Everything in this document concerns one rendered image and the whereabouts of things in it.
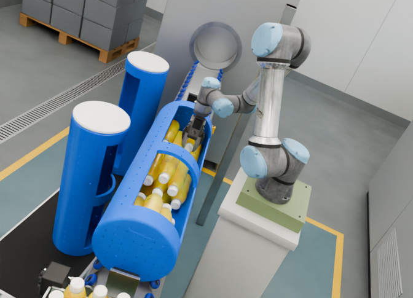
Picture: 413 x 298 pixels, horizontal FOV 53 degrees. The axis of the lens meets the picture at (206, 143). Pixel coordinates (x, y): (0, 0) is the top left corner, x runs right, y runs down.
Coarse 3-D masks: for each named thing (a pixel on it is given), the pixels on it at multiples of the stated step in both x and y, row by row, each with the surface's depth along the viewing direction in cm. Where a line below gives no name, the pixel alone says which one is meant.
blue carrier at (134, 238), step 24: (168, 120) 183; (144, 144) 171; (168, 144) 165; (144, 168) 151; (192, 168) 164; (120, 192) 142; (192, 192) 170; (120, 216) 128; (144, 216) 129; (96, 240) 134; (120, 240) 132; (144, 240) 131; (168, 240) 129; (120, 264) 138; (144, 264) 136; (168, 264) 135
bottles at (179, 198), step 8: (176, 136) 198; (200, 144) 204; (192, 152) 195; (152, 184) 168; (160, 184) 167; (184, 184) 174; (144, 192) 169; (184, 192) 170; (168, 200) 171; (176, 200) 166; (184, 200) 170; (176, 208) 167
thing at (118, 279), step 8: (112, 272) 131; (120, 272) 131; (128, 272) 133; (112, 280) 133; (120, 280) 133; (128, 280) 132; (136, 280) 131; (112, 288) 135; (120, 288) 135; (128, 288) 134; (136, 288) 133; (112, 296) 137
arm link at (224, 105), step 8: (208, 96) 171; (216, 96) 169; (224, 96) 169; (232, 96) 172; (216, 104) 167; (224, 104) 165; (232, 104) 168; (216, 112) 168; (224, 112) 168; (232, 112) 174
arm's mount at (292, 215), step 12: (252, 180) 167; (240, 192) 158; (252, 192) 160; (300, 192) 171; (240, 204) 161; (252, 204) 159; (264, 204) 157; (276, 204) 159; (288, 204) 162; (300, 204) 164; (264, 216) 160; (276, 216) 158; (288, 216) 156; (300, 216) 157; (288, 228) 158; (300, 228) 157
